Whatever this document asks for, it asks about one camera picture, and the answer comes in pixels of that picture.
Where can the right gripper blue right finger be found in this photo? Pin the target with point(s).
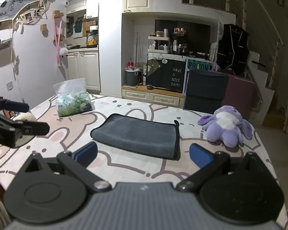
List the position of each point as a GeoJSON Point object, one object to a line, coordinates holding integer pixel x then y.
{"type": "Point", "coordinates": [200, 156]}

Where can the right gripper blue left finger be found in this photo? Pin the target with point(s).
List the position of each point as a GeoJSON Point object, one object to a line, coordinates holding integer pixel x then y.
{"type": "Point", "coordinates": [86, 154]}

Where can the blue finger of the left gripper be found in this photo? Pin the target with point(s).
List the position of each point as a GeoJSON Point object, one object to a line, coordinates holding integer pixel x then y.
{"type": "Point", "coordinates": [31, 128]}
{"type": "Point", "coordinates": [16, 106]}

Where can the purple and grey towel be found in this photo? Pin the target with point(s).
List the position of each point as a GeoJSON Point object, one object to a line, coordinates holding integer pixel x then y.
{"type": "Point", "coordinates": [155, 139]}

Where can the beige round object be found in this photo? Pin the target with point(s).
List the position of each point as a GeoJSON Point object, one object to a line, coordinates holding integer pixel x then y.
{"type": "Point", "coordinates": [24, 117]}

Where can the purple plush toy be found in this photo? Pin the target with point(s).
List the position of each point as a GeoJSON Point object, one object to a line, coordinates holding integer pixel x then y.
{"type": "Point", "coordinates": [226, 124]}

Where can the green floral tissue pack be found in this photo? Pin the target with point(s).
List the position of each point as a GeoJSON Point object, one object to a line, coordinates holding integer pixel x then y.
{"type": "Point", "coordinates": [72, 97]}

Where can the dark blue chair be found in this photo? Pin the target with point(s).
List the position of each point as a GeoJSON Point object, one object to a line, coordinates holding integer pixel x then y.
{"type": "Point", "coordinates": [205, 90]}

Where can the maroon cushioned panel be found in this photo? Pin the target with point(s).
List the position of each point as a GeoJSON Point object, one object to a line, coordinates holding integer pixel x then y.
{"type": "Point", "coordinates": [232, 90]}

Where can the white kitchen cabinet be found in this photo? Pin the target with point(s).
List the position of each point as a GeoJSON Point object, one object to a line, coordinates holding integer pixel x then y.
{"type": "Point", "coordinates": [85, 64]}

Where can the white drawer cabinet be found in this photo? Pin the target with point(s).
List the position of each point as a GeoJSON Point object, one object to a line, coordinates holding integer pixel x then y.
{"type": "Point", "coordinates": [156, 96]}

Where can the black have a nice day cloth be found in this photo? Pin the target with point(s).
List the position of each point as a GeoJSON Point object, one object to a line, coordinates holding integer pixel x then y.
{"type": "Point", "coordinates": [166, 74]}

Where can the dark grey trash bin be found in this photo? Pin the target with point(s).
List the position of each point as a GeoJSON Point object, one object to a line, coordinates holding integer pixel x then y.
{"type": "Point", "coordinates": [132, 77]}

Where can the green paton sign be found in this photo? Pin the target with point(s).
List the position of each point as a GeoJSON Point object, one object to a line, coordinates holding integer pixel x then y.
{"type": "Point", "coordinates": [195, 63]}

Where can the black hanging garment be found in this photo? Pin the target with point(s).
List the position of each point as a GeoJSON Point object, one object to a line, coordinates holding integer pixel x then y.
{"type": "Point", "coordinates": [233, 51]}

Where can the cream tiered shelf rack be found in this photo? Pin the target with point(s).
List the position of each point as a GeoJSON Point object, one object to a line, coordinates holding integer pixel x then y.
{"type": "Point", "coordinates": [158, 44]}

